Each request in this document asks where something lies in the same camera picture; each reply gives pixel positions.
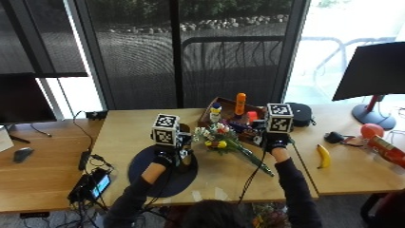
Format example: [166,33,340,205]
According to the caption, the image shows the white bottle blue cap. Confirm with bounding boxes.
[209,102,223,124]

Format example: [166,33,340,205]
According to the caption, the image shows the orange bottle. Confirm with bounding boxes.
[234,92,247,117]

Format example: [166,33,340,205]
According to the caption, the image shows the white marker cube left glove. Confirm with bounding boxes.
[150,113,181,147]

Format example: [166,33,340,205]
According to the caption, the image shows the black left glove cable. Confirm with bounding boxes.
[141,164,179,211]

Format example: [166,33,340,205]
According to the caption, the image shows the white paper sheet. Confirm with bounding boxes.
[0,124,14,154]

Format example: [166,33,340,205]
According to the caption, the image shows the black chair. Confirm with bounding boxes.
[359,189,405,228]

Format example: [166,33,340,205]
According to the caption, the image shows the red cylindrical can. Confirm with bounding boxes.
[366,135,405,169]

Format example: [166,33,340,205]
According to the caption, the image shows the brown wooden tray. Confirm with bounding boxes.
[195,96,271,147]

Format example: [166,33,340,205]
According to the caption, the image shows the yellow banana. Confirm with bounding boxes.
[315,143,332,170]

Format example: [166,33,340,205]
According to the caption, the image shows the black monitor red stand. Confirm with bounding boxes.
[330,41,405,131]

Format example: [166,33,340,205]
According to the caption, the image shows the black computer monitor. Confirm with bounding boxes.
[0,72,58,125]

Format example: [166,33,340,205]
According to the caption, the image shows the black round zipper case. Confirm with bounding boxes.
[284,102,316,128]

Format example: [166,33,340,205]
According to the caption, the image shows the person's right hand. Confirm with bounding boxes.
[260,130,292,154]

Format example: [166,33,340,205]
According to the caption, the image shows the small red container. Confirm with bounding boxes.
[245,110,259,125]

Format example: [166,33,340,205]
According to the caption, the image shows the black glove cable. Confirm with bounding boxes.
[235,147,268,205]
[141,164,179,211]

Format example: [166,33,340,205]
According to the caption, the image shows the white marker cube right glove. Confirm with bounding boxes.
[264,103,294,134]

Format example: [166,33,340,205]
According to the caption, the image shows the black right glove cable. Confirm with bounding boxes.
[235,147,268,205]

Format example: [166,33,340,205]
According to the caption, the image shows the black desk socket box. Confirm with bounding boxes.
[85,110,107,121]

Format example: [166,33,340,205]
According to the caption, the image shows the black power adapter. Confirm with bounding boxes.
[77,149,91,172]

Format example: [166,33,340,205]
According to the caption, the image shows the grey computer mouse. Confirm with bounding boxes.
[11,146,35,164]

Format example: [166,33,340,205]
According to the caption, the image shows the black phone lit screen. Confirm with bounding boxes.
[66,167,114,204]

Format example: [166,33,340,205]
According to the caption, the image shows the artificial flower bouquet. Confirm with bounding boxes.
[191,122,275,178]

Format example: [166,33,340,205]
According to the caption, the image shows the white marker cube glove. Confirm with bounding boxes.
[150,113,181,147]
[264,103,294,134]

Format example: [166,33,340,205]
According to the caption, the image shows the dark blue round mat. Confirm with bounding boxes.
[127,144,199,199]

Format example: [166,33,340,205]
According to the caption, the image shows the colourful flower bunch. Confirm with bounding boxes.
[250,202,290,228]

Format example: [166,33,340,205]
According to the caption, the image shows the person's left hand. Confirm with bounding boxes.
[151,131,195,168]

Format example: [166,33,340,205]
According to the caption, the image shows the red ball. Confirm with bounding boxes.
[359,123,386,140]

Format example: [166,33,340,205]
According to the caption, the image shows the small black pouch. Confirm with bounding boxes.
[322,130,346,144]

